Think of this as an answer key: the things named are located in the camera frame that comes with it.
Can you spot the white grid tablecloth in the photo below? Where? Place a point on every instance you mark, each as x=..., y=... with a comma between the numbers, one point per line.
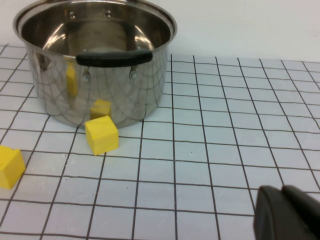
x=200, y=150

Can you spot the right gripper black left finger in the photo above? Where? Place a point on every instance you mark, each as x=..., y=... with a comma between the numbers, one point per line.
x=272, y=217

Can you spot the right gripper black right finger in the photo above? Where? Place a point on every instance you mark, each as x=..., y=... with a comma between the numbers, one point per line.
x=308, y=212

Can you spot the yellow foam cube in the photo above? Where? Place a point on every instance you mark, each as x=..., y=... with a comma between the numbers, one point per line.
x=101, y=137
x=10, y=167

